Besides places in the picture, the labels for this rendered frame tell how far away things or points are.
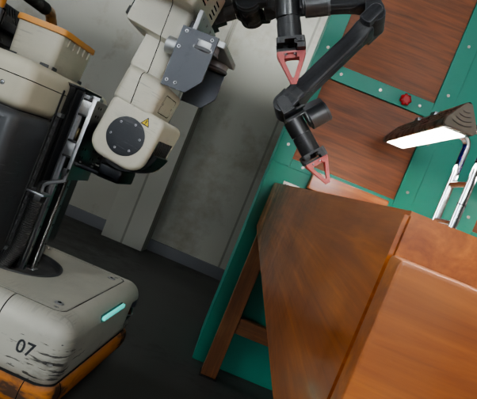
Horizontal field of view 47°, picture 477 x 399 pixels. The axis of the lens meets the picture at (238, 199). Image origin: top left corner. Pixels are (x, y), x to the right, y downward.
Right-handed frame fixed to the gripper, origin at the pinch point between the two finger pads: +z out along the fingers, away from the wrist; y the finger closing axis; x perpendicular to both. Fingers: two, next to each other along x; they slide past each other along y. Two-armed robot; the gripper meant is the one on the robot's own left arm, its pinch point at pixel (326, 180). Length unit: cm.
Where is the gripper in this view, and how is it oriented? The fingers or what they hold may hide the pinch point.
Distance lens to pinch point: 157.3
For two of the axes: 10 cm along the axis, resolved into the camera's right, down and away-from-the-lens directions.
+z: 4.9, 8.7, 0.1
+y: 0.2, -0.2, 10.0
